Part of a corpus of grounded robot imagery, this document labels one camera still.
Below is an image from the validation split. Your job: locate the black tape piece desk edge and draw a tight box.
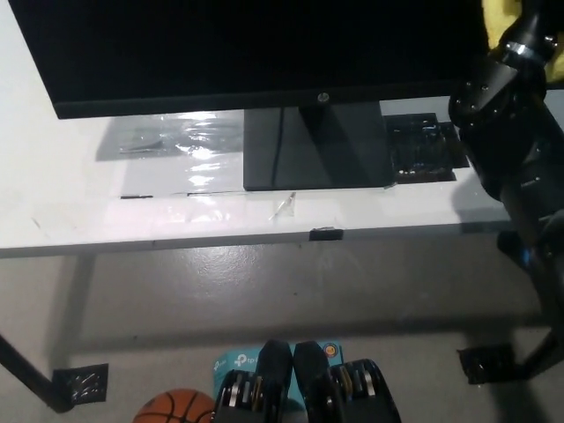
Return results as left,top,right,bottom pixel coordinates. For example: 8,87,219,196
308,226,345,242

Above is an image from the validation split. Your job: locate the teal tp-link box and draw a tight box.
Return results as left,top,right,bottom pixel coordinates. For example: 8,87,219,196
212,341,345,400

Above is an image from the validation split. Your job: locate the yellow microfibre cloth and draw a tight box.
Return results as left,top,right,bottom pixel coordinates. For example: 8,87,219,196
481,0,564,85

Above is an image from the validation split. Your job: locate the black HP computer monitor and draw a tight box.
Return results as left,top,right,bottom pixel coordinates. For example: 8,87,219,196
7,0,564,192

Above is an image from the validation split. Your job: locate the black tape patch on desk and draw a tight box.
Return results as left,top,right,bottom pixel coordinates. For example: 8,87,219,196
384,113,471,184

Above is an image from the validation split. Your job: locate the orange basketball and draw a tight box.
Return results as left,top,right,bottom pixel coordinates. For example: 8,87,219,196
131,388,218,423

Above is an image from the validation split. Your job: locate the clear shiny plastic film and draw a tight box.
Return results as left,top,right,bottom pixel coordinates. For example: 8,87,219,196
95,109,246,196

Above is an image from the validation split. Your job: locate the black object with blue part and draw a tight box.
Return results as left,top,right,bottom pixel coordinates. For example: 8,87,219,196
496,230,544,266

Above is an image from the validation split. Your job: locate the grey desk leg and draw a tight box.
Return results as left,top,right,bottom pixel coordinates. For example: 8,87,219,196
49,255,97,369

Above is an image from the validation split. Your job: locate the black slanted desk leg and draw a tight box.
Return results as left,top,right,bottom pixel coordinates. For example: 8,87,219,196
518,324,564,381
0,333,72,413

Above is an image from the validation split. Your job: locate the robot left body block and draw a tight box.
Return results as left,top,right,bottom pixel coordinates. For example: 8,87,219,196
211,338,294,423

